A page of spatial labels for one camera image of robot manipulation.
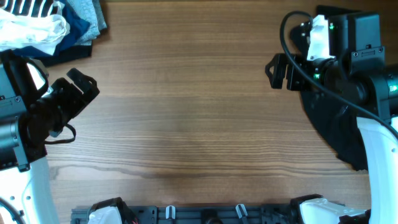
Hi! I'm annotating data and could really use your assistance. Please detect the blue shirt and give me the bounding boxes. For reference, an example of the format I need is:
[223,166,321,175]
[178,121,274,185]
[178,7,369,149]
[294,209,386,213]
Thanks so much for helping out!
[13,0,90,58]

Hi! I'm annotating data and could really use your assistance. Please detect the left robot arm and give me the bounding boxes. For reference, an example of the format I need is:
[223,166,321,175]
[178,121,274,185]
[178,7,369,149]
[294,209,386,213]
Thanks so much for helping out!
[1,50,100,223]

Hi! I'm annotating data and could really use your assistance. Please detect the black garment with logo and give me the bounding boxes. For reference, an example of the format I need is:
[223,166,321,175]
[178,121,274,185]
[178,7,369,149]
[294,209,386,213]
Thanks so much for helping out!
[290,5,371,172]

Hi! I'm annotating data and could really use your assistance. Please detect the light grey folded garment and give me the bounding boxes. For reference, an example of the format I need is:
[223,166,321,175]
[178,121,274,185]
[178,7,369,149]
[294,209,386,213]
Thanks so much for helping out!
[67,0,107,45]

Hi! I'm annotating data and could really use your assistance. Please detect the black folded garment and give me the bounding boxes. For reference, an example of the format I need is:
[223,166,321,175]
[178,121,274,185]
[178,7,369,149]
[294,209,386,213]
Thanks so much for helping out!
[37,45,93,67]

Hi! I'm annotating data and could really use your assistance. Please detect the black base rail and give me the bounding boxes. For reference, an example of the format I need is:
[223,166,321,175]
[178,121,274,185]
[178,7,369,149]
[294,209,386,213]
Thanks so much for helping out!
[70,203,346,224]

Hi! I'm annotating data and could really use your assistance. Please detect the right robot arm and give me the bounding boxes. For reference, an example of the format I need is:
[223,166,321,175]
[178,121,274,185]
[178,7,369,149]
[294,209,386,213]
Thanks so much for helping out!
[265,6,397,223]

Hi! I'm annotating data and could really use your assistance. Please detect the white t-shirt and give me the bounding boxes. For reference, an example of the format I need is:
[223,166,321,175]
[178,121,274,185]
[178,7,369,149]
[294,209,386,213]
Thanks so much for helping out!
[1,0,70,55]

